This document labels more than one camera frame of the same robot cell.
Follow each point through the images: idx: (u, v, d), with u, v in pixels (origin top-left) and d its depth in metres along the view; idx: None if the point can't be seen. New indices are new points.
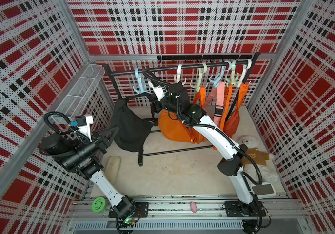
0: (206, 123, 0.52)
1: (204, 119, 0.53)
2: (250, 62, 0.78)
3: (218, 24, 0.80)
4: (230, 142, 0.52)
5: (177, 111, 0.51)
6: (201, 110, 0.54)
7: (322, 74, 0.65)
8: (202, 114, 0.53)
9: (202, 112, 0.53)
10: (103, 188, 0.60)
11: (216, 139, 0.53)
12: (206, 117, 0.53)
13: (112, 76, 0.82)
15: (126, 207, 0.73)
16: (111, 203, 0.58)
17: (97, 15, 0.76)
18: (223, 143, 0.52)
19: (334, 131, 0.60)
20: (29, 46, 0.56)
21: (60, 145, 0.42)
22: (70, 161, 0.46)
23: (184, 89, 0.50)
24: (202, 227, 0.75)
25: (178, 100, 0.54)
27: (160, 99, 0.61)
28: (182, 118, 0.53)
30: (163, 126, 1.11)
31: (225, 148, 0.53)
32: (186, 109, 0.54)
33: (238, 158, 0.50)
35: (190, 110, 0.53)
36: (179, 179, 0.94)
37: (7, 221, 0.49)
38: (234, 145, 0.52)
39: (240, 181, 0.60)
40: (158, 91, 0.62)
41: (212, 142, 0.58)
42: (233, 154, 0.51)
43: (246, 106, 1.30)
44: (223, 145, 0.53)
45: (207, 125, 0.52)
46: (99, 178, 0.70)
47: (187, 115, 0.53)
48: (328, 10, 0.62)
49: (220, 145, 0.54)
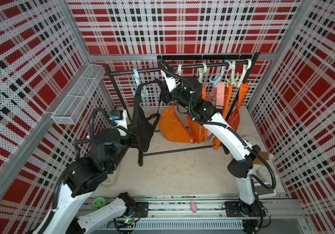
0: (218, 121, 0.50)
1: (215, 117, 0.50)
2: (251, 62, 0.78)
3: (218, 24, 0.80)
4: (243, 142, 0.49)
5: (189, 107, 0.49)
6: (212, 107, 0.51)
7: (322, 74, 0.65)
8: (213, 112, 0.51)
9: (213, 109, 0.51)
10: (103, 219, 0.55)
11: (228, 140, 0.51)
12: (218, 115, 0.51)
13: (112, 76, 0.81)
15: (125, 194, 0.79)
16: (121, 209, 0.62)
17: (97, 15, 0.76)
18: (235, 143, 0.49)
19: (334, 131, 0.60)
20: (29, 46, 0.56)
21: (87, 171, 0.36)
22: (63, 226, 0.38)
23: (200, 85, 0.47)
24: (202, 227, 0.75)
25: (192, 96, 0.51)
27: (171, 90, 0.58)
28: (192, 115, 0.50)
30: (164, 127, 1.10)
31: (237, 149, 0.50)
32: (196, 107, 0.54)
33: (251, 160, 0.47)
35: (202, 107, 0.50)
36: (179, 179, 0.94)
37: (7, 221, 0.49)
38: (246, 145, 0.49)
39: (247, 183, 0.58)
40: (170, 82, 0.58)
41: (223, 143, 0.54)
42: (245, 156, 0.48)
43: (246, 107, 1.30)
44: (234, 145, 0.50)
45: (219, 124, 0.50)
46: (90, 220, 0.50)
47: (198, 112, 0.51)
48: (328, 10, 0.62)
49: (232, 145, 0.51)
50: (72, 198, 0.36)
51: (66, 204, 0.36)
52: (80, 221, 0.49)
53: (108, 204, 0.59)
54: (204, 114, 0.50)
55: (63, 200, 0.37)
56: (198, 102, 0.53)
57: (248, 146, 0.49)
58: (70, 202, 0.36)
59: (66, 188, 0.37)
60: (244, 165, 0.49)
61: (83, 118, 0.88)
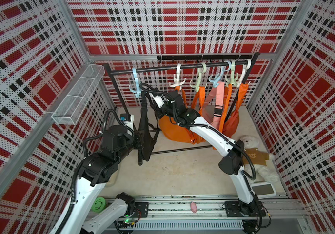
0: (200, 123, 0.57)
1: (198, 120, 0.58)
2: (250, 62, 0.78)
3: (218, 24, 0.80)
4: (224, 137, 0.54)
5: (173, 114, 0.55)
6: (195, 112, 0.59)
7: (322, 74, 0.65)
8: (196, 116, 0.58)
9: (196, 113, 0.59)
10: (107, 221, 0.54)
11: (211, 138, 0.57)
12: (200, 118, 0.58)
13: (111, 75, 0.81)
15: (124, 193, 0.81)
16: (124, 208, 0.63)
17: (97, 15, 0.76)
18: (217, 140, 0.55)
19: (334, 131, 0.60)
20: (29, 46, 0.56)
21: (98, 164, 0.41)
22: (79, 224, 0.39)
23: (178, 96, 0.57)
24: (202, 227, 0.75)
25: (173, 106, 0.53)
27: (160, 107, 0.69)
28: (178, 121, 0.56)
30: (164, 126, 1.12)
31: (220, 145, 0.55)
32: (182, 112, 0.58)
33: (234, 153, 0.51)
35: (186, 113, 0.59)
36: (179, 179, 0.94)
37: (7, 221, 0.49)
38: (229, 140, 0.54)
39: (240, 180, 0.60)
40: (158, 100, 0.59)
41: (209, 142, 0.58)
42: (228, 150, 0.53)
43: (246, 106, 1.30)
44: (217, 142, 0.55)
45: (201, 125, 0.57)
46: (96, 223, 0.49)
47: (182, 118, 0.59)
48: (328, 10, 0.62)
49: (215, 142, 0.57)
50: (91, 187, 0.39)
51: (85, 194, 0.39)
52: (85, 226, 0.48)
53: (109, 205, 0.59)
54: (188, 119, 0.58)
55: (82, 192, 0.39)
56: (182, 108, 0.62)
57: (230, 142, 0.54)
58: (88, 192, 0.39)
59: (84, 181, 0.40)
60: (228, 160, 0.53)
61: (84, 118, 0.89)
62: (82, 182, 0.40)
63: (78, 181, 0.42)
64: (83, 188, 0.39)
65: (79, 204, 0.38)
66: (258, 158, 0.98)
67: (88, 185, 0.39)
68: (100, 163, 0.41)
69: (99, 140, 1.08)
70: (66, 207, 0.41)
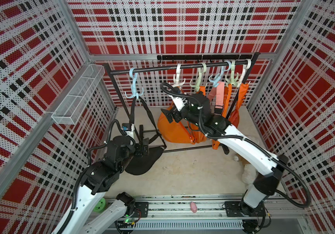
0: (233, 133, 0.47)
1: (229, 129, 0.48)
2: (250, 62, 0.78)
3: (218, 24, 0.80)
4: (266, 153, 0.44)
5: (200, 123, 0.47)
6: (224, 121, 0.49)
7: (322, 74, 0.65)
8: (226, 125, 0.48)
9: (226, 122, 0.49)
10: (106, 224, 0.55)
11: (247, 151, 0.47)
12: (231, 127, 0.48)
13: (111, 75, 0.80)
15: (124, 194, 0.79)
16: (122, 210, 0.62)
17: (97, 15, 0.76)
18: (256, 155, 0.45)
19: (334, 131, 0.60)
20: (29, 46, 0.56)
21: (100, 173, 0.42)
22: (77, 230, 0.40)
23: (206, 100, 0.46)
24: (202, 227, 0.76)
25: (200, 112, 0.51)
27: (180, 109, 0.59)
28: (205, 130, 0.51)
30: (163, 127, 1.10)
31: (260, 162, 0.45)
32: (208, 122, 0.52)
33: (279, 173, 0.41)
35: (213, 122, 0.49)
36: (179, 179, 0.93)
37: (7, 221, 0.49)
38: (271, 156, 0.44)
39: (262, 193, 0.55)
40: (178, 102, 0.59)
41: (243, 156, 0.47)
42: (271, 169, 0.43)
43: (246, 106, 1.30)
44: (256, 157, 0.45)
45: (234, 135, 0.47)
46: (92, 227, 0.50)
47: (209, 127, 0.49)
48: (328, 10, 0.62)
49: (252, 157, 0.46)
50: (92, 196, 0.41)
51: (85, 202, 0.40)
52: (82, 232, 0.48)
53: (107, 208, 0.59)
54: (217, 127, 0.48)
55: (82, 199, 0.41)
56: (208, 116, 0.52)
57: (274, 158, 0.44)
58: (88, 200, 0.41)
59: (85, 188, 0.42)
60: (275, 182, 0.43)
61: (84, 118, 0.90)
62: (84, 189, 0.42)
63: (80, 188, 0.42)
64: (84, 196, 0.41)
65: (78, 214, 0.40)
66: None
67: (89, 194, 0.41)
68: (101, 173, 0.42)
69: (99, 140, 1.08)
70: (65, 214, 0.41)
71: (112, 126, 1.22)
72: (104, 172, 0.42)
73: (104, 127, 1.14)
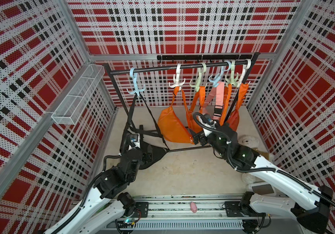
0: (262, 165, 0.46)
1: (258, 161, 0.47)
2: (250, 62, 0.62)
3: (218, 24, 0.80)
4: (304, 185, 0.42)
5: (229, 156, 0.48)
6: (252, 152, 0.49)
7: (322, 74, 0.65)
8: (255, 156, 0.48)
9: (254, 153, 0.49)
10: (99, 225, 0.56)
11: (285, 185, 0.44)
12: (259, 158, 0.48)
13: (111, 75, 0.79)
15: (125, 195, 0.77)
16: (120, 212, 0.63)
17: (97, 15, 0.76)
18: (296, 188, 0.42)
19: (334, 131, 0.60)
20: (29, 46, 0.56)
21: (111, 181, 0.48)
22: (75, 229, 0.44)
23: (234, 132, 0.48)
24: (202, 227, 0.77)
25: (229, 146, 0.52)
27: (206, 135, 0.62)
28: (233, 164, 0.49)
30: (163, 128, 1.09)
31: (300, 195, 0.42)
32: (235, 153, 0.52)
33: (325, 208, 0.38)
35: (241, 154, 0.49)
36: (179, 179, 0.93)
37: (7, 221, 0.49)
38: (311, 188, 0.41)
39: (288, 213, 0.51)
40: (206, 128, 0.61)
41: (281, 189, 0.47)
42: (315, 203, 0.40)
43: (246, 106, 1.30)
44: (296, 190, 0.42)
45: (266, 168, 0.46)
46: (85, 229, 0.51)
47: (238, 160, 0.49)
48: (328, 10, 0.62)
49: (291, 190, 0.44)
50: (100, 199, 0.45)
51: (92, 203, 0.45)
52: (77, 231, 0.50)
53: (105, 208, 0.59)
54: (245, 161, 0.48)
55: (90, 200, 0.45)
56: (236, 147, 0.52)
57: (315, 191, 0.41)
58: (97, 202, 0.45)
59: (95, 190, 0.47)
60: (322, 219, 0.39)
61: (84, 118, 0.89)
62: (95, 191, 0.47)
63: (92, 189, 0.47)
64: (92, 197, 0.46)
65: (84, 211, 0.44)
66: None
67: (98, 196, 0.46)
68: (113, 182, 0.47)
69: (99, 140, 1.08)
70: (73, 207, 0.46)
71: (112, 126, 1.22)
72: (114, 181, 0.48)
73: (104, 127, 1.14)
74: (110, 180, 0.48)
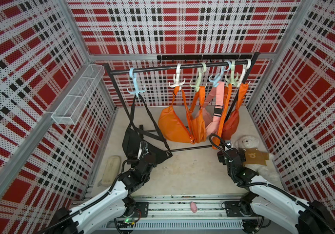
0: (259, 181, 0.56)
1: (255, 179, 0.58)
2: (250, 62, 0.62)
3: (218, 24, 0.80)
4: (290, 197, 0.48)
5: (231, 173, 0.69)
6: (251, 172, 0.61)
7: (322, 74, 0.65)
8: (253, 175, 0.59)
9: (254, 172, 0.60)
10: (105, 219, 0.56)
11: (274, 197, 0.51)
12: (258, 177, 0.58)
13: (111, 75, 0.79)
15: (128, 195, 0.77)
16: (121, 210, 0.63)
17: (97, 15, 0.76)
18: (283, 199, 0.48)
19: (334, 131, 0.60)
20: (28, 46, 0.56)
21: (132, 180, 0.58)
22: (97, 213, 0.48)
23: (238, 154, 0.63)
24: (202, 227, 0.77)
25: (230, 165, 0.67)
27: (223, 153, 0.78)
28: (235, 180, 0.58)
30: (164, 127, 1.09)
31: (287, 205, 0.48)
32: (239, 172, 0.66)
33: (309, 218, 0.41)
35: (242, 173, 0.62)
36: (179, 179, 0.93)
37: (7, 221, 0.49)
38: (297, 200, 0.46)
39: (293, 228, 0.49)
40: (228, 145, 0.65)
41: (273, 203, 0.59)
42: (299, 213, 0.44)
43: (246, 106, 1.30)
44: (283, 201, 0.48)
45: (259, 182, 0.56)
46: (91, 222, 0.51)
47: (240, 178, 0.62)
48: (328, 9, 0.62)
49: (281, 202, 0.50)
50: (124, 190, 0.54)
51: (118, 191, 0.53)
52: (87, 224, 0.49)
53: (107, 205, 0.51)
54: (246, 179, 0.60)
55: (116, 189, 0.53)
56: (240, 168, 0.65)
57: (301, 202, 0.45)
58: (121, 192, 0.54)
59: (120, 184, 0.55)
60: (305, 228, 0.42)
61: (84, 118, 0.89)
62: (119, 184, 0.55)
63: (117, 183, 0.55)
64: (118, 186, 0.54)
65: (110, 197, 0.51)
66: (258, 158, 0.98)
67: (123, 187, 0.55)
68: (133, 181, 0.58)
69: (99, 140, 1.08)
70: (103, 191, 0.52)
71: (112, 126, 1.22)
72: (132, 179, 0.58)
73: (104, 127, 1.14)
74: (131, 179, 0.58)
